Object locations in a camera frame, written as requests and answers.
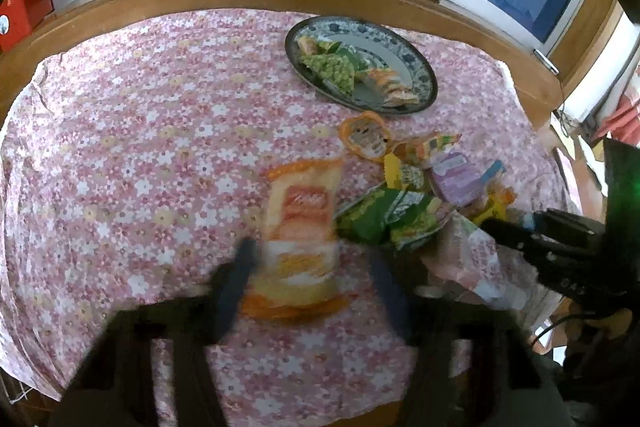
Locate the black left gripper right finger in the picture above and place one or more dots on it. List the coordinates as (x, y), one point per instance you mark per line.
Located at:
(401, 308)

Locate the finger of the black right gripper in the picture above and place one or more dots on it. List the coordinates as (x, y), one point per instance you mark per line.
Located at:
(560, 224)
(531, 245)

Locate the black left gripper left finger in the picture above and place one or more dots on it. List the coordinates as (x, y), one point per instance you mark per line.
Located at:
(227, 287)

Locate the small yellow snack packet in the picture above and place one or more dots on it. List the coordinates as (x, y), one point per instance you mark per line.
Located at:
(494, 206)

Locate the pink white snack bag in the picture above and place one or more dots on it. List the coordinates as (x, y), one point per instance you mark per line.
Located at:
(484, 272)

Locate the dark green snack bag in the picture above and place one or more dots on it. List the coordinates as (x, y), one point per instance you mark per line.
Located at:
(393, 220)

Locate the large orange chips bag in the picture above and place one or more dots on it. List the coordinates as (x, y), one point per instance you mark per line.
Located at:
(295, 280)

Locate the yellow green small packet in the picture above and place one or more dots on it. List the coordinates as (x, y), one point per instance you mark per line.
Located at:
(401, 176)

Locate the orange green candy packet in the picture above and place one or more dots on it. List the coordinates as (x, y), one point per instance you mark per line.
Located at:
(422, 150)

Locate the orange striped snack packet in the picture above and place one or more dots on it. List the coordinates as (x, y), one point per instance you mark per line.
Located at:
(386, 84)

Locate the green pea snack packet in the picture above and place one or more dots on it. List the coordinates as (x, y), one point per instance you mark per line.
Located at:
(336, 71)

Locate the person's right hand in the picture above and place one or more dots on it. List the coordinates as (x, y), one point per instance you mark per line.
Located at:
(591, 328)

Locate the purple snack packet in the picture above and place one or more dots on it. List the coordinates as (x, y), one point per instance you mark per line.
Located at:
(456, 180)

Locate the floral patterned round plate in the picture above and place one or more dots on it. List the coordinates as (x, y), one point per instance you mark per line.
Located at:
(375, 47)

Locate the wooden headboard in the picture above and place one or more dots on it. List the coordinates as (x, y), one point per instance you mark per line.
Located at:
(538, 90)

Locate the red box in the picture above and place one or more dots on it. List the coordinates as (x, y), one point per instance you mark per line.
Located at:
(19, 18)

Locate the orange ring snack packet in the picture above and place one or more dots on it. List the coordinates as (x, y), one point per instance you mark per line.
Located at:
(366, 136)

